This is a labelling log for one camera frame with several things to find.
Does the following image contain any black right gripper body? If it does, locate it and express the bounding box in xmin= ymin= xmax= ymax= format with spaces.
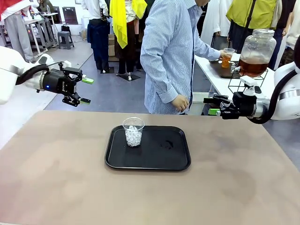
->
xmin=232 ymin=91 xmax=258 ymax=118

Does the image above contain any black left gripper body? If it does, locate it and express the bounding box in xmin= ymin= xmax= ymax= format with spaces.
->
xmin=43 ymin=69 xmax=78 ymax=96

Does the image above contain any clear plastic drink cup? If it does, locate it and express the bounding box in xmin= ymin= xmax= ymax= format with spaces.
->
xmin=221 ymin=48 xmax=236 ymax=69

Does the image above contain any glass drink dispenser jar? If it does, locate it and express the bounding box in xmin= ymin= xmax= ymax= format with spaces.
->
xmin=229 ymin=29 xmax=277 ymax=78

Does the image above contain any clear plastic cup with ice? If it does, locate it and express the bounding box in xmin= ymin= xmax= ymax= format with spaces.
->
xmin=122 ymin=117 xmax=145 ymax=148

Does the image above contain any person's right forearm striped sleeve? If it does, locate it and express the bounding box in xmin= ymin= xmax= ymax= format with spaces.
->
xmin=143 ymin=70 xmax=181 ymax=111

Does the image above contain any person's left forearm striped sleeve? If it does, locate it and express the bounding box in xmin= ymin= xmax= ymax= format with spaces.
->
xmin=194 ymin=38 xmax=222 ymax=62

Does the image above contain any person's right hand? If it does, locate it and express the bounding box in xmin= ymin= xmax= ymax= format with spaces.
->
xmin=172 ymin=94 xmax=190 ymax=113

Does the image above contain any person's left hand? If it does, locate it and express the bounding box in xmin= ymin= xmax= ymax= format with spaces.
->
xmin=219 ymin=49 xmax=232 ymax=60

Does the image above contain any dark tray under dispenser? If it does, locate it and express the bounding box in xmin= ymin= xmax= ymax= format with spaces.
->
xmin=209 ymin=60 xmax=242 ymax=79

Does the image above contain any grey plastic stool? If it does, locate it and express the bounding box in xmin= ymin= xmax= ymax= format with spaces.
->
xmin=57 ymin=30 xmax=75 ymax=50

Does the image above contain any brown cardboard box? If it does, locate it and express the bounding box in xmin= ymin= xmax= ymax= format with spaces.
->
xmin=108 ymin=34 xmax=120 ymax=62

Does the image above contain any mannequin with navy skirt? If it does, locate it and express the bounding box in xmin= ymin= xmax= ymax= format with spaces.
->
xmin=82 ymin=0 xmax=115 ymax=74

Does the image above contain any metal workbench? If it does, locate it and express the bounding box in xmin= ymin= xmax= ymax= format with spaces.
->
xmin=23 ymin=13 xmax=59 ymax=53

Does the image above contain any person in grey trousers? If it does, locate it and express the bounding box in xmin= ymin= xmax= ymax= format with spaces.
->
xmin=0 ymin=0 xmax=35 ymax=64

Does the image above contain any black framed board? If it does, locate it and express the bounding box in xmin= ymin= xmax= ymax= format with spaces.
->
xmin=62 ymin=6 xmax=77 ymax=25

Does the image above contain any yellow hanging cloth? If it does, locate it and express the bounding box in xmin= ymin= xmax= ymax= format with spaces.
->
xmin=109 ymin=0 xmax=148 ymax=49

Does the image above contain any person in striped blue shirt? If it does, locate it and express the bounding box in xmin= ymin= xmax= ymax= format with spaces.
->
xmin=140 ymin=0 xmax=211 ymax=115

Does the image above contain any black plastic serving tray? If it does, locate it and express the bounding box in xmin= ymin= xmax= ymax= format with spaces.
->
xmin=104 ymin=125 xmax=192 ymax=171

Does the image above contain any black wire dispenser stand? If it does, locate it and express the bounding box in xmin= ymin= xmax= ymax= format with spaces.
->
xmin=228 ymin=69 xmax=269 ymax=93

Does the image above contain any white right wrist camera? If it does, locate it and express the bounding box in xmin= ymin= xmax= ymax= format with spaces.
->
xmin=239 ymin=75 xmax=262 ymax=96

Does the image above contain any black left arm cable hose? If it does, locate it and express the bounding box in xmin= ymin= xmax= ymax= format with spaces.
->
xmin=15 ymin=64 xmax=51 ymax=86

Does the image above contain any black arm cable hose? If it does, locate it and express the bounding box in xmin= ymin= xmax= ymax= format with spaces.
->
xmin=15 ymin=64 xmax=51 ymax=86
xmin=246 ymin=69 xmax=299 ymax=125

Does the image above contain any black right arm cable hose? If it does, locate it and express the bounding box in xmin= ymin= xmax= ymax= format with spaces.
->
xmin=246 ymin=69 xmax=299 ymax=125

